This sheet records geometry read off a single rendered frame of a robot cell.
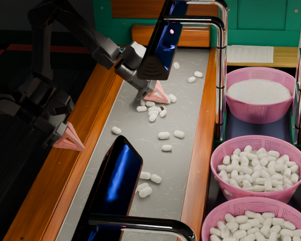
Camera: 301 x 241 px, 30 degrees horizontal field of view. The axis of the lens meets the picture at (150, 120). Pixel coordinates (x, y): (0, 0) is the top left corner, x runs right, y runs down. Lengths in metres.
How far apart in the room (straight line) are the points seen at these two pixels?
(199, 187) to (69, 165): 0.38
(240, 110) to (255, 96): 0.09
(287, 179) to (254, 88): 0.50
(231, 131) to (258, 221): 0.51
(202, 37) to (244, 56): 0.17
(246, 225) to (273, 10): 0.99
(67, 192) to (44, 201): 0.07
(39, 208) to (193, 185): 0.41
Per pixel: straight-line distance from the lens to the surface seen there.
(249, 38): 2.20
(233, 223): 1.43
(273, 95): 1.96
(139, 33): 2.17
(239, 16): 2.18
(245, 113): 1.88
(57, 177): 1.57
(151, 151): 1.67
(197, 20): 1.57
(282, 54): 2.15
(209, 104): 1.84
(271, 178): 1.58
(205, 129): 1.71
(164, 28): 1.54
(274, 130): 1.89
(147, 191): 1.50
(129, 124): 1.80
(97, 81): 2.02
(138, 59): 1.77
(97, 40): 1.81
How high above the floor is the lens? 1.72
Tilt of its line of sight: 33 degrees down
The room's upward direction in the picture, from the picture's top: 3 degrees counter-clockwise
